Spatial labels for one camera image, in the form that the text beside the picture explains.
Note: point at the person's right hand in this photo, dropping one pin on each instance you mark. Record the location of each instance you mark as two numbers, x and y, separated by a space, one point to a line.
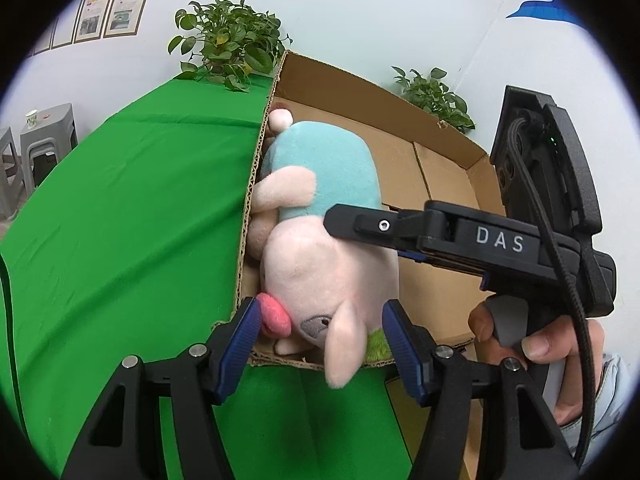
555 342

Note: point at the potted green plant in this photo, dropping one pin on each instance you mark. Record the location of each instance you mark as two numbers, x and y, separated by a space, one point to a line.
430 93
226 42

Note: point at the open cardboard box tray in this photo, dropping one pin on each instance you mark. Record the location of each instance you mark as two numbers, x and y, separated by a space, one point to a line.
369 429

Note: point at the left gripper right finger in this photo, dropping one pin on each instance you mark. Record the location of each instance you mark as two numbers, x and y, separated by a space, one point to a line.
519 438

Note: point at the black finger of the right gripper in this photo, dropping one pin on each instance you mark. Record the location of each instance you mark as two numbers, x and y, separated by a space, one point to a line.
403 230

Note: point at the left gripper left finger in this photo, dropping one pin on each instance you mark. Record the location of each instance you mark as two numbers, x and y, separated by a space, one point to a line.
122 435

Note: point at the framed wall certificates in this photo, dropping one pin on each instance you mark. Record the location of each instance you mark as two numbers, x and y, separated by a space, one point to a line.
87 20

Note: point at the green table cloth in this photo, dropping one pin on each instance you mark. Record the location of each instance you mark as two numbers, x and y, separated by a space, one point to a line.
130 247

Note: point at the grey plastic stool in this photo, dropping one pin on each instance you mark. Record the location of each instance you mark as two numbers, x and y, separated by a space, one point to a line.
11 177
54 133

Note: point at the pink pig plush toy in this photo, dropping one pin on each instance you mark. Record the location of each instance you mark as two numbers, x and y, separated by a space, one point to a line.
317 291

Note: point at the right potted green plant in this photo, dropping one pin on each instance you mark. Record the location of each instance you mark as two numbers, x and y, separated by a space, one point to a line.
430 93

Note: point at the light blue sleeve forearm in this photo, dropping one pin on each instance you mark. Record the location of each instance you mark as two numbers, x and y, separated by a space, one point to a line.
612 399

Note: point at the left potted green plant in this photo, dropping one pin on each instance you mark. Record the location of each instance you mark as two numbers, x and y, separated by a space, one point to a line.
226 42

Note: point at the white paper cup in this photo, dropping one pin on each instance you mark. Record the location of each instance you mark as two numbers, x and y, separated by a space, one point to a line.
31 118

